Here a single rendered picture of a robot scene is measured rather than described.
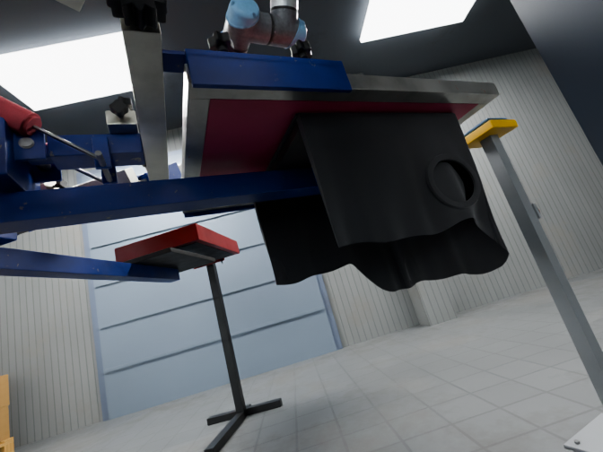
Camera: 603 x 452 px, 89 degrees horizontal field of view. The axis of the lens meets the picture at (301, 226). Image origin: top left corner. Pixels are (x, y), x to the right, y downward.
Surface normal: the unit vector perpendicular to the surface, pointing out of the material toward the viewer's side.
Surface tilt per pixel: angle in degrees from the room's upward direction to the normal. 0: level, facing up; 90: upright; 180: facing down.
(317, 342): 90
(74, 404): 90
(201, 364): 90
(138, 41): 180
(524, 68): 90
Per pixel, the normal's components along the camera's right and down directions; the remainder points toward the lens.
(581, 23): -0.96, 0.26
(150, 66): 0.27, 0.93
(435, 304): 0.03, -0.25
